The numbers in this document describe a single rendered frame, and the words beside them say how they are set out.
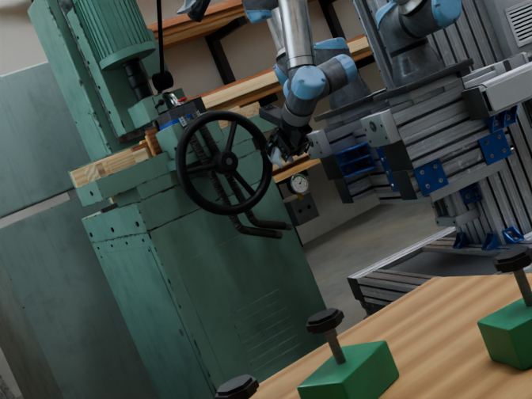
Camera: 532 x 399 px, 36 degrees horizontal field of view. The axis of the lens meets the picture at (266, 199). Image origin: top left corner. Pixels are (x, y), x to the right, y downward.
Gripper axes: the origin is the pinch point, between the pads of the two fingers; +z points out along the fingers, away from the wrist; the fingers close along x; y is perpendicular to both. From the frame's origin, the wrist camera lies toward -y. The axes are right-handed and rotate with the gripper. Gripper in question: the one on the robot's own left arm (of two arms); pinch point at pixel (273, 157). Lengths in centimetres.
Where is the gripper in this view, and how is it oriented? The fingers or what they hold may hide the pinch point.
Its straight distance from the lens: 222.3
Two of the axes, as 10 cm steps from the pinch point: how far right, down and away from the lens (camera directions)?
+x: 8.0, -3.8, 4.7
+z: -2.1, 5.5, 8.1
